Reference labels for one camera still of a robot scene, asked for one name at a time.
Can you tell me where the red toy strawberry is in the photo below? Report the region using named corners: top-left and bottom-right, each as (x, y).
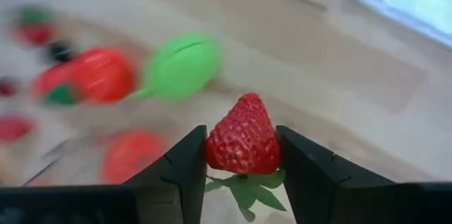
top-left (203, 92), bottom-right (287, 223)
top-left (12, 4), bottom-right (57, 47)
top-left (0, 114), bottom-right (35, 143)

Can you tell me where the dark toy berry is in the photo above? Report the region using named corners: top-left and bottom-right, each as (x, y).
top-left (45, 40), bottom-right (77, 65)

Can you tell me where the green toy lime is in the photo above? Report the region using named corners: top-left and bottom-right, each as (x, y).
top-left (129, 33), bottom-right (223, 103)

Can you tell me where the red toy cherry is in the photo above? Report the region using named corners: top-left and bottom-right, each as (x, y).
top-left (0, 77), bottom-right (18, 98)

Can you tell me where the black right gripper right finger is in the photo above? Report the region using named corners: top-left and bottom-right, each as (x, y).
top-left (275, 124), bottom-right (452, 224)

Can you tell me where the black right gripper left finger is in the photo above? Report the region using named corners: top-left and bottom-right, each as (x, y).
top-left (0, 124), bottom-right (208, 224)

